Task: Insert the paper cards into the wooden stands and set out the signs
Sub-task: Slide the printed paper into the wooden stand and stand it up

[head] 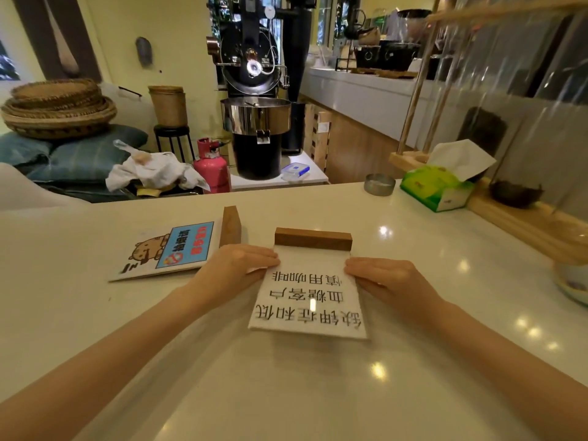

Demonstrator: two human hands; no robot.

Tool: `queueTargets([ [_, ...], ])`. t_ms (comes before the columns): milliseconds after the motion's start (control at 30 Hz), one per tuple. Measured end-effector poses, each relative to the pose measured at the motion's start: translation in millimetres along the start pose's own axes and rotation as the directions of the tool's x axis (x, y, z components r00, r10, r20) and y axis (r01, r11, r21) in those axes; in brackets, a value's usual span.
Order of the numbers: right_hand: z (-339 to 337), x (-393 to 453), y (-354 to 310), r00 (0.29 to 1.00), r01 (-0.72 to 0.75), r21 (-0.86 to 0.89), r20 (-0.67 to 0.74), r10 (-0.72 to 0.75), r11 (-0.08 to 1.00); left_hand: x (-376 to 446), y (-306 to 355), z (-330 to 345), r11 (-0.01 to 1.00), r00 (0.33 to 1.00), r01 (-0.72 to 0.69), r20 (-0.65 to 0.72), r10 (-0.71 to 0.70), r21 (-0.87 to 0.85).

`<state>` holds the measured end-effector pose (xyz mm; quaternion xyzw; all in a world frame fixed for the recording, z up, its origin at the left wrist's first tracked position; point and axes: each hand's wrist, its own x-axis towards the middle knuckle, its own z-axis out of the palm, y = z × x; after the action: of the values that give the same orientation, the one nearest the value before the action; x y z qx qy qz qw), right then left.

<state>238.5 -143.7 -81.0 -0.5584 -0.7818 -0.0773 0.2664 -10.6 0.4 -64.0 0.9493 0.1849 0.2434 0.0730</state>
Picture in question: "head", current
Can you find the clear box blue lid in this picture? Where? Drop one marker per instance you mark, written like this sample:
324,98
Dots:
295,171

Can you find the white crumpled cloth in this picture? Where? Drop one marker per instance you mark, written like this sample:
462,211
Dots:
156,172

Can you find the person's right forearm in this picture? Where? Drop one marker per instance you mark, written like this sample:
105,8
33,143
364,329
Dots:
510,367

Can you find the wooden pallet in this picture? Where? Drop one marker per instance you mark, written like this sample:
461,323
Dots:
319,137

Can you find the person's left fingers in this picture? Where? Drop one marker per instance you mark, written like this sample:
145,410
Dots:
262,259

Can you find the short wooden sign holder block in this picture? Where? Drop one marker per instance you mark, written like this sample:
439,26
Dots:
230,225

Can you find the person's left forearm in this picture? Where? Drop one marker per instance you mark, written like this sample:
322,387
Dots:
105,358

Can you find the round metal tin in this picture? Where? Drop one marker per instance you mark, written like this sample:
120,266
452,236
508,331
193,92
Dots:
379,184

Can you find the grey wall ornament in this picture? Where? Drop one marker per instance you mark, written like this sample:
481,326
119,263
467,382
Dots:
144,51

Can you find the pink gas cylinder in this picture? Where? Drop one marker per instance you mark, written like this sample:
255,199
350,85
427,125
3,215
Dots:
212,167

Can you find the black round stool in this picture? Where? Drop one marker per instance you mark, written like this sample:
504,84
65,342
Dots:
173,133

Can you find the dark round bowl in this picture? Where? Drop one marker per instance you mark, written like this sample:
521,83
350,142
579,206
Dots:
515,193

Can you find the brown curtain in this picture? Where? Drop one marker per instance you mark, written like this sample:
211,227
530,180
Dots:
55,36

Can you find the white ceramic cup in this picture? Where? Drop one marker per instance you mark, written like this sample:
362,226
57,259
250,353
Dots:
574,280

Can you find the green tissue box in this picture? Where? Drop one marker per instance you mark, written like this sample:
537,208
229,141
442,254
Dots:
432,188

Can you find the dark kettle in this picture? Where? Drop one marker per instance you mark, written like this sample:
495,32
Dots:
363,29

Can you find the white sign card black text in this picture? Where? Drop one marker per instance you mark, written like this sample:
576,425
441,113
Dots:
310,298

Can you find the white low platform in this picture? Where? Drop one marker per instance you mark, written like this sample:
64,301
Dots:
303,179

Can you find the wooden drip stand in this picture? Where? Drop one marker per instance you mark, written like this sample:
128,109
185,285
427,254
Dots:
514,215

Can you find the white tissue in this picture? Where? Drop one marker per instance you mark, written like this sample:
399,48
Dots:
459,158

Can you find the brown paper bucket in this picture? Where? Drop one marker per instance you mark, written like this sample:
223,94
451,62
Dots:
168,105

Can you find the cartoon animal sign card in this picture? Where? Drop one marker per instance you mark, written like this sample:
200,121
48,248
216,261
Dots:
170,252

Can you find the blue cushion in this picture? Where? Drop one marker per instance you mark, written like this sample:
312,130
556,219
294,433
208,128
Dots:
78,156

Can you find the person's left hand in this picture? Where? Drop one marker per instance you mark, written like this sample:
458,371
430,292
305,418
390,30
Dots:
229,270

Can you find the long wooden sign holder block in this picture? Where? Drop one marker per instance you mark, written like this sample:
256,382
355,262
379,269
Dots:
313,238

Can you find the black coffee roaster machine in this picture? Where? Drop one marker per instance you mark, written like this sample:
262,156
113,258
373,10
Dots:
257,87

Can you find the stack of woven baskets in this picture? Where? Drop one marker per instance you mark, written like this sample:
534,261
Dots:
57,110

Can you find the white bar counter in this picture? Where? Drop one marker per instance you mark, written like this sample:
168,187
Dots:
367,98

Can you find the person's right hand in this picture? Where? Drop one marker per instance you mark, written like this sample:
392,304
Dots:
395,282

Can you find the person's right fingers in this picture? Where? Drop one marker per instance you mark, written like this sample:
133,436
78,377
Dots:
365,270

